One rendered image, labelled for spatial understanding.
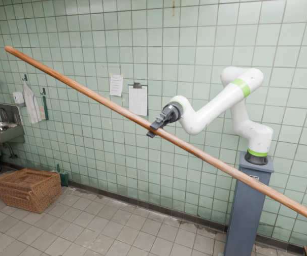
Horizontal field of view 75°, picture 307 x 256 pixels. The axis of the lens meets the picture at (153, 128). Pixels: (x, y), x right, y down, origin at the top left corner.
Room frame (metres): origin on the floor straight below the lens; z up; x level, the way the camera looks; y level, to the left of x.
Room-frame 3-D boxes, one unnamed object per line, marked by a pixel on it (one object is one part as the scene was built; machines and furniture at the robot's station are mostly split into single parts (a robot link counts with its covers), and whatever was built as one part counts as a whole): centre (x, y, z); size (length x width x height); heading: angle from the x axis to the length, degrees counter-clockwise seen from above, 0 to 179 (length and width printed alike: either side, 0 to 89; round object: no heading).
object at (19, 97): (2.71, 1.84, 1.28); 0.09 x 0.09 x 0.20; 68
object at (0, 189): (2.16, 1.62, 0.26); 0.56 x 0.49 x 0.28; 75
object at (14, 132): (2.71, 2.22, 0.71); 0.47 x 0.36 x 0.91; 68
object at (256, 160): (1.27, -0.74, 1.23); 0.26 x 0.15 x 0.06; 157
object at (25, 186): (2.18, 1.61, 0.32); 0.56 x 0.49 x 0.28; 76
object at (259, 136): (1.23, -0.71, 1.36); 0.16 x 0.13 x 0.19; 23
